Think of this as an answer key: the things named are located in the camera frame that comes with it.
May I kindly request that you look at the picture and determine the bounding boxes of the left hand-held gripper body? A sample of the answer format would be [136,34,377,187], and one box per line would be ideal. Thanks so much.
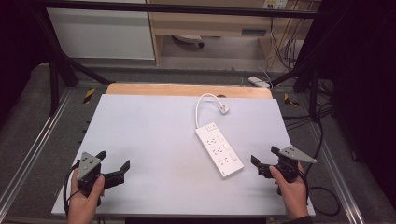
[76,151,108,207]

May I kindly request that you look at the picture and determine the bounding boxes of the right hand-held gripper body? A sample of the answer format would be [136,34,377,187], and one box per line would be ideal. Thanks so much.
[270,145,318,185]

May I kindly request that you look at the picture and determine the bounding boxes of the person's right hand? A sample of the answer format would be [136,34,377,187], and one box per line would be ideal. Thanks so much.
[268,161,311,220]

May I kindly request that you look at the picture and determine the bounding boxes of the person's left hand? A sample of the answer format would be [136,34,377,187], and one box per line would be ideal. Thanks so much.
[67,167,106,224]

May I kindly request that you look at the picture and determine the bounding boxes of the small white floor power strip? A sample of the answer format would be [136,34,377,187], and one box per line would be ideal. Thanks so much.
[247,76,271,89]

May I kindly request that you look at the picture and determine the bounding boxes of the white cabinet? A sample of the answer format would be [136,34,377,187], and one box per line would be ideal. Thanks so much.
[46,0,156,62]

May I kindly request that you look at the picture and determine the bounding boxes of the light wooden desk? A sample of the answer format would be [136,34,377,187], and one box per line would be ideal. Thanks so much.
[147,0,321,65]

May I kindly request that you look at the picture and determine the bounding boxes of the office chair base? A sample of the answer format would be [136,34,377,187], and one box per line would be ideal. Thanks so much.
[171,34,205,49]

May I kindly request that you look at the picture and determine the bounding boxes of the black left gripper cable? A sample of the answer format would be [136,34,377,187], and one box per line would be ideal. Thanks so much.
[63,161,82,217]

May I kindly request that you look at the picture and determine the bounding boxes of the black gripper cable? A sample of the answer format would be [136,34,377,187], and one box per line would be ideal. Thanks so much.
[63,161,82,217]
[298,120,342,217]

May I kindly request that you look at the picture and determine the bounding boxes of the black floor cables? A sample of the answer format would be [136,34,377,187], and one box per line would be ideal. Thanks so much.
[282,102,334,132]

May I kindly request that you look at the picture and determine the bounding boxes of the aluminium floor rail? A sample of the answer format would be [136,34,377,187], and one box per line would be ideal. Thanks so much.
[306,120,366,224]
[0,87,76,211]

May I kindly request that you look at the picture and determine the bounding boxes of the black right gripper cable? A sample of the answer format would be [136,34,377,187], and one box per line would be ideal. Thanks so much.
[298,120,342,217]

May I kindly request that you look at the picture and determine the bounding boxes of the white power strip cable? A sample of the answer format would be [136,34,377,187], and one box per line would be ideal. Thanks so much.
[194,92,226,130]

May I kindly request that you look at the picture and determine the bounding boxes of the bundle of hanging cables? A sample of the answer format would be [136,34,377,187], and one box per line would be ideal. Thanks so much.
[269,12,307,71]

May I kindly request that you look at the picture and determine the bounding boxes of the white wall socket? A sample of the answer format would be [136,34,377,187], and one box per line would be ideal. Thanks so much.
[262,0,289,10]

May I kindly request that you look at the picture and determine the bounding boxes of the black metal frame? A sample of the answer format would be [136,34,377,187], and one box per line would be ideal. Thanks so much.
[27,0,344,117]

